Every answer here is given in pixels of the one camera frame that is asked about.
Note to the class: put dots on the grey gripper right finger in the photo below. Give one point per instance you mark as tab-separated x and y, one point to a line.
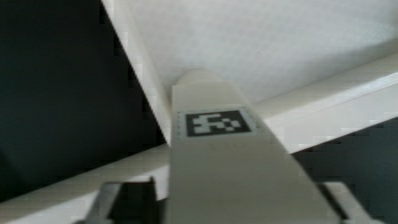
346	204

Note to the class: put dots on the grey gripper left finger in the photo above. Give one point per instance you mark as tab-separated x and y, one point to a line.
126	204

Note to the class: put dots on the white desk leg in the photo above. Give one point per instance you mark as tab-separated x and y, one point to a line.
239	183

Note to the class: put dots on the white desk tabletop tray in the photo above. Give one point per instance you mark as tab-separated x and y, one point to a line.
305	51

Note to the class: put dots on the white front fence bar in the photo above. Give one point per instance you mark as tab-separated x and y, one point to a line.
58	204

